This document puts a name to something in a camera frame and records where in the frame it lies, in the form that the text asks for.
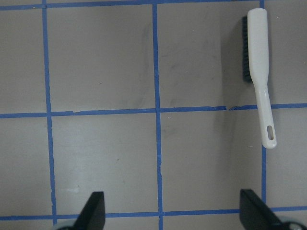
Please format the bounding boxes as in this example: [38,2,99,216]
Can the white brush black bristles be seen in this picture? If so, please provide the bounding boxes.
[242,8,277,149]

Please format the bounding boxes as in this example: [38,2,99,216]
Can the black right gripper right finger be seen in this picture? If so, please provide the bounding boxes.
[239,189,284,230]

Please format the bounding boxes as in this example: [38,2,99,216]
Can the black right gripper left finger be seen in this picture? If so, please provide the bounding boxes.
[73,192,106,230]

